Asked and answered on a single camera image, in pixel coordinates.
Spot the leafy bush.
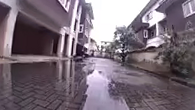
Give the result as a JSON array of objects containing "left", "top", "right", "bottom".
[{"left": 153, "top": 28, "right": 195, "bottom": 79}]

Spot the brown building with white windows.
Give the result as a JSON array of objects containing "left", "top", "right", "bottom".
[{"left": 74, "top": 1, "right": 97, "bottom": 58}]

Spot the brown house with white windows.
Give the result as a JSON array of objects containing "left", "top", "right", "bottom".
[{"left": 153, "top": 0, "right": 195, "bottom": 47}]

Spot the beige perimeter wall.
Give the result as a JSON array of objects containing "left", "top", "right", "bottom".
[{"left": 124, "top": 37, "right": 195, "bottom": 82}]

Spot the concrete kerb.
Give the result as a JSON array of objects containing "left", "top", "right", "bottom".
[{"left": 122, "top": 61, "right": 195, "bottom": 92}]

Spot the puddle of water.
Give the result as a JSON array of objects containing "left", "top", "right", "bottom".
[{"left": 0, "top": 53, "right": 141, "bottom": 110}]

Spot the pale end wall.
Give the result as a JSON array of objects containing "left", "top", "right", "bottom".
[{"left": 93, "top": 50, "right": 116, "bottom": 60}]

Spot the pale distant building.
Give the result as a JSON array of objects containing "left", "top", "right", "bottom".
[
  {"left": 100, "top": 40, "right": 113, "bottom": 54},
  {"left": 86, "top": 37, "right": 101, "bottom": 57}
]

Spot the wet brick paved road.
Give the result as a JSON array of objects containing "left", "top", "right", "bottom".
[{"left": 0, "top": 48, "right": 195, "bottom": 110}]

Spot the concrete forecourt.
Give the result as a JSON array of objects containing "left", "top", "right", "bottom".
[{"left": 0, "top": 51, "right": 73, "bottom": 73}]

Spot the brown and white building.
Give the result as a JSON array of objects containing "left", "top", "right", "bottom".
[{"left": 0, "top": 0, "right": 83, "bottom": 64}]

